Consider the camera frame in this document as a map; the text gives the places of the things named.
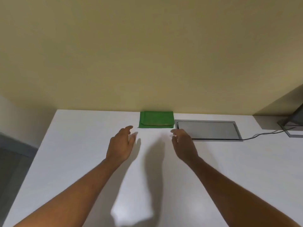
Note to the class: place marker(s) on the person's left hand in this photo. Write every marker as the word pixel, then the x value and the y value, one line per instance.
pixel 119 146

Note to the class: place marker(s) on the person's right hand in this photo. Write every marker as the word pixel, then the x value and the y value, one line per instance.
pixel 184 146

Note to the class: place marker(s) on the person's left thumb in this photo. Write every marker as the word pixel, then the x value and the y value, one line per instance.
pixel 132 139

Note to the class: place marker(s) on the person's right fingers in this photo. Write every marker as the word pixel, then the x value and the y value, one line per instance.
pixel 176 135

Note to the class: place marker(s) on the person's right forearm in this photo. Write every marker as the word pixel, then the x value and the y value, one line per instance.
pixel 236 193

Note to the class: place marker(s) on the person's left forearm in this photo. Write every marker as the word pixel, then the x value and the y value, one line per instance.
pixel 71 193

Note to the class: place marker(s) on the folded green cloth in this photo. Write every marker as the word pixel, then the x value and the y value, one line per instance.
pixel 156 119

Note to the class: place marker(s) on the grey monitor stand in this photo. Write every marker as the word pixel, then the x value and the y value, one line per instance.
pixel 292 125

